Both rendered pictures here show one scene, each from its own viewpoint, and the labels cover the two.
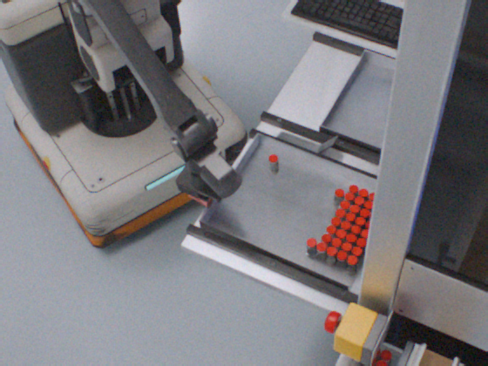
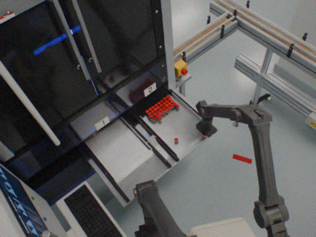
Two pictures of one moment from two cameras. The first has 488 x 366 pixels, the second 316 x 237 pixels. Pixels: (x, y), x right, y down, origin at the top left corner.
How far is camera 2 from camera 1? 179 cm
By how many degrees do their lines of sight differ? 63
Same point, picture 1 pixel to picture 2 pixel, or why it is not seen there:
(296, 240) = (180, 115)
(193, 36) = not seen: outside the picture
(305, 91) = (147, 174)
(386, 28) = (91, 206)
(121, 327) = not seen: hidden behind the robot
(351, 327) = (181, 63)
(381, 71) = (112, 171)
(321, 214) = (168, 121)
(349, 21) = (104, 217)
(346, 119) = (139, 154)
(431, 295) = not seen: hidden behind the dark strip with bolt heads
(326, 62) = (130, 186)
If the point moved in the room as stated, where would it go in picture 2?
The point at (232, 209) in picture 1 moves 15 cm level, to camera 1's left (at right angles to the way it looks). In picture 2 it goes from (197, 133) to (223, 141)
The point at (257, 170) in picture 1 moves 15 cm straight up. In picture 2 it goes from (182, 145) to (181, 131)
